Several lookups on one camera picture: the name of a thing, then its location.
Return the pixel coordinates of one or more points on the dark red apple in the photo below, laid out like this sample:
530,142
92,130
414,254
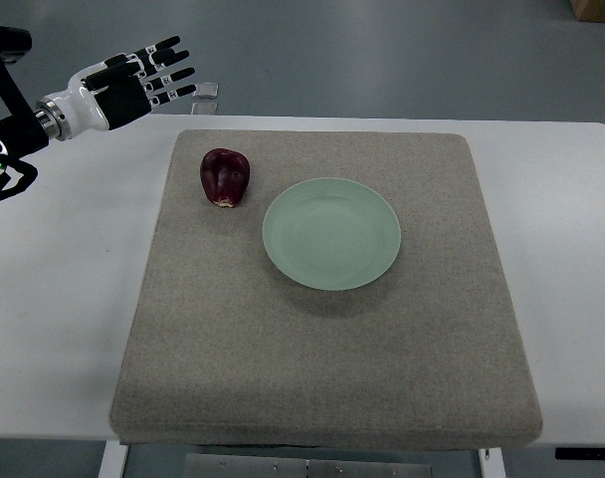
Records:
225,176

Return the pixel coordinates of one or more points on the lower clear floor plate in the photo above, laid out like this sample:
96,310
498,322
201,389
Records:
204,108

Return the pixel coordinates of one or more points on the white left table leg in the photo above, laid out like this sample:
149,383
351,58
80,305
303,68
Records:
113,460

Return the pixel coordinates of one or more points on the beige fabric mat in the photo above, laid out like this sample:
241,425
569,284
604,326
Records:
224,349

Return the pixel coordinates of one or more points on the light green plate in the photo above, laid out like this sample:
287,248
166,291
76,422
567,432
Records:
331,234

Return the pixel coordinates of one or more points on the white table leg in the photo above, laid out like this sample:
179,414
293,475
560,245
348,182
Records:
491,463
113,460

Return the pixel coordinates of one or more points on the black table control panel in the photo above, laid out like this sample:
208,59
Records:
580,453

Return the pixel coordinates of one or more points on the upper clear floor plate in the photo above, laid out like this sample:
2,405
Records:
206,91

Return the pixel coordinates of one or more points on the clear floor plate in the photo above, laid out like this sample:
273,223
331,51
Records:
204,108
206,91

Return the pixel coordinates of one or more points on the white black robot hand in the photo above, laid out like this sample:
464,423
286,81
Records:
111,98

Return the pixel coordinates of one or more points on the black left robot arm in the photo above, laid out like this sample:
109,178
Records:
20,132

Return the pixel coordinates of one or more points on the white right table leg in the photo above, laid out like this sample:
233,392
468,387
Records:
491,463

